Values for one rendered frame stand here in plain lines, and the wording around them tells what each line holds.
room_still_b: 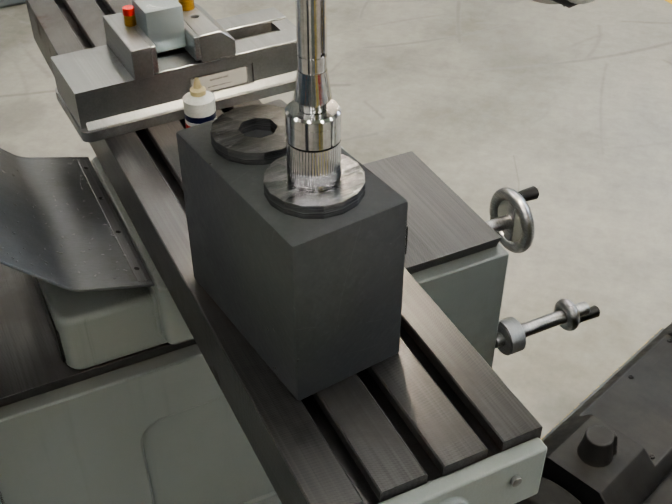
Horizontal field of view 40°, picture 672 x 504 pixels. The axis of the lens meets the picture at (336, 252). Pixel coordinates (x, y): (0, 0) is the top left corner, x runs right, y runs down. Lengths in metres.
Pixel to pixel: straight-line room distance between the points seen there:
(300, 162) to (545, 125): 2.43
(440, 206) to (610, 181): 1.51
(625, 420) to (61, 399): 0.77
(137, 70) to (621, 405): 0.82
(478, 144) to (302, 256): 2.29
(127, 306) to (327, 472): 0.44
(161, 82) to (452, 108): 2.03
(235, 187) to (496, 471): 0.34
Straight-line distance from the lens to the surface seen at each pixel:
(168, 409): 1.30
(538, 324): 1.60
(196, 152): 0.88
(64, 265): 1.15
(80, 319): 1.17
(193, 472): 1.43
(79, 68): 1.32
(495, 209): 1.65
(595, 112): 3.29
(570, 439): 1.30
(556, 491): 1.26
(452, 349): 0.94
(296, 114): 0.77
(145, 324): 1.20
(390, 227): 0.81
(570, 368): 2.28
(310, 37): 0.73
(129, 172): 1.21
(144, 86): 1.28
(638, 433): 1.36
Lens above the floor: 1.58
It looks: 38 degrees down
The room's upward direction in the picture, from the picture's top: straight up
